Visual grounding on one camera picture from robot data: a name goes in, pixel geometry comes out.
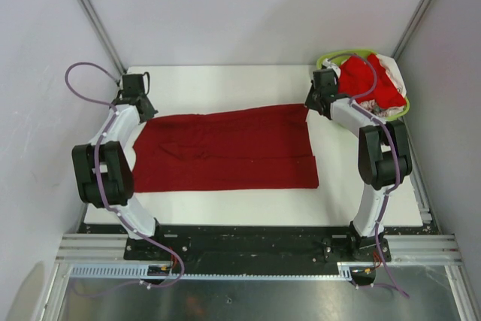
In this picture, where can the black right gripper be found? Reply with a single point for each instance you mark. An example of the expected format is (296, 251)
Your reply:
(310, 102)

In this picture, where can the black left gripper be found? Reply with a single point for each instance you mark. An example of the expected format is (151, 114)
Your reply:
(150, 112)

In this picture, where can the dark red t-shirt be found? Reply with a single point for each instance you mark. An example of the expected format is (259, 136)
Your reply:
(257, 148)

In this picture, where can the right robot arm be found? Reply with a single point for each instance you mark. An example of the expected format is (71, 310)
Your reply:
(384, 158)

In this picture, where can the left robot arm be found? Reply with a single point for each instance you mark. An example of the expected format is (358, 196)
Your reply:
(103, 174)

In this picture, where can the green plastic basket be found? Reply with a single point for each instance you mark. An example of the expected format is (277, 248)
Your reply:
(398, 116)

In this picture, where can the bright red shirt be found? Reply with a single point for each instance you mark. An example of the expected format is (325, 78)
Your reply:
(356, 78)

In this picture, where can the white floral shirt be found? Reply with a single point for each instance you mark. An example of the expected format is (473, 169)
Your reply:
(392, 69)

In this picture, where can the left corner aluminium post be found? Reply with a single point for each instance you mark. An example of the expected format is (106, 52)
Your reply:
(101, 33)

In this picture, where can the corner aluminium post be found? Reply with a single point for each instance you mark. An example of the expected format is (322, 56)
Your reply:
(413, 24)
(101, 33)

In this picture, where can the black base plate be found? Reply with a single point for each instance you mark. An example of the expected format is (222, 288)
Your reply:
(254, 248)

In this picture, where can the right corner aluminium post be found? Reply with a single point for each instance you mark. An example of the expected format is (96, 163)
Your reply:
(413, 24)

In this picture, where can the grey slotted cable duct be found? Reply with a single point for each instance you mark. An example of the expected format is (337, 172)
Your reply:
(340, 272)

